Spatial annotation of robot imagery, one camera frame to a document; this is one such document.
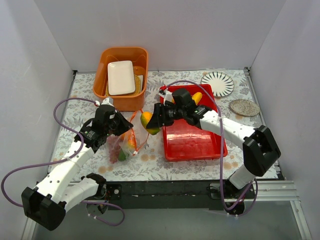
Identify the green yellow papaya toy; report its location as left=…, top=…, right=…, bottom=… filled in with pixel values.
left=140, top=111, right=160, bottom=135

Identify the purple grape bunch toy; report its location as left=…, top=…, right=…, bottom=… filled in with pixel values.
left=106, top=136, right=121, bottom=164

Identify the yellow elongated mango toy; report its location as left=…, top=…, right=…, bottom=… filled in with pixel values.
left=191, top=92, right=203, bottom=105

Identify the clear zip top bag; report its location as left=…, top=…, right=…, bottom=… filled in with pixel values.
left=106, top=109, right=150, bottom=164

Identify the orange green mango toy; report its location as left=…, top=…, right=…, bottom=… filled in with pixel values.
left=117, top=141, right=135, bottom=162

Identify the orange tangerine toy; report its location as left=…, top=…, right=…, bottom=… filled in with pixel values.
left=119, top=132, right=133, bottom=143

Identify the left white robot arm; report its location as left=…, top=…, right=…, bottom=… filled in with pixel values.
left=21, top=104, right=133, bottom=231

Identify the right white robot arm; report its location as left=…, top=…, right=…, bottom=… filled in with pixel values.
left=144, top=86, right=281, bottom=199

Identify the yellow tray in bin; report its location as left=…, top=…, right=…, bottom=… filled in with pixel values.
left=105, top=74, right=143, bottom=96

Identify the white rectangular plate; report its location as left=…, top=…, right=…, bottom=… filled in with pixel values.
left=107, top=60, right=135, bottom=95

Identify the white striped round plate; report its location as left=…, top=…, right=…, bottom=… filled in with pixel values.
left=200, top=71, right=235, bottom=98

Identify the speckled round coaster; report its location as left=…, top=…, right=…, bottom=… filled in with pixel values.
left=229, top=99, right=260, bottom=117

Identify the orange plastic bin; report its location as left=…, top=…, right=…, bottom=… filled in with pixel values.
left=93, top=46, right=149, bottom=112

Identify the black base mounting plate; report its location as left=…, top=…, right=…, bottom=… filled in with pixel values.
left=77, top=178, right=256, bottom=211

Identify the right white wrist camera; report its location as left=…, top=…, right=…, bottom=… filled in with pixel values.
left=158, top=89, right=175, bottom=104

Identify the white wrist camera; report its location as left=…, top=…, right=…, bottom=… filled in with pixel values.
left=158, top=89, right=175, bottom=104
left=100, top=97, right=114, bottom=106

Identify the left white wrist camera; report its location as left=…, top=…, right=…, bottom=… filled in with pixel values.
left=100, top=97, right=114, bottom=106

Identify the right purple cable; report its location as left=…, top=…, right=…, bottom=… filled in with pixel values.
left=163, top=80, right=258, bottom=217

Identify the purple cable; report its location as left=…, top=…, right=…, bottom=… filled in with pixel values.
left=163, top=80, right=258, bottom=217
left=0, top=97, right=125, bottom=227

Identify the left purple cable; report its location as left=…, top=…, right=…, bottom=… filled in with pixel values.
left=0, top=97, right=125, bottom=227

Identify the aluminium frame rail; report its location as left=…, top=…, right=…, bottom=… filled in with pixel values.
left=31, top=180, right=301, bottom=203

